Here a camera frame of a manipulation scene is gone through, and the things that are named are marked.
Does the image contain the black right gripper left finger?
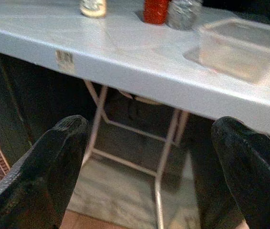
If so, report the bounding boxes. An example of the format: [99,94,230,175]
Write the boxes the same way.
[0,114,89,229]

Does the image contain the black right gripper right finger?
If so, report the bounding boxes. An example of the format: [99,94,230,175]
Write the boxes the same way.
[210,116,270,229]

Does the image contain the white folding table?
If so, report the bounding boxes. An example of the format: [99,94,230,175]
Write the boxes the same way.
[0,0,270,229]

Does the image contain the clear plastic container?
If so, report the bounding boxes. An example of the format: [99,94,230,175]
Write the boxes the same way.
[183,18,270,85]

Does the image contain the clear water bottle blue label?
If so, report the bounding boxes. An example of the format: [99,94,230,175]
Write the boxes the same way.
[168,0,203,31]

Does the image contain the orange drink bottle white cap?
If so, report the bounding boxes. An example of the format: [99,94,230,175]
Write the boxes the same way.
[143,0,170,25]

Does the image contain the cream drink bottle white cap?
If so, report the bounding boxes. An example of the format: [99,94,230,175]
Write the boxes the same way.
[79,0,108,19]

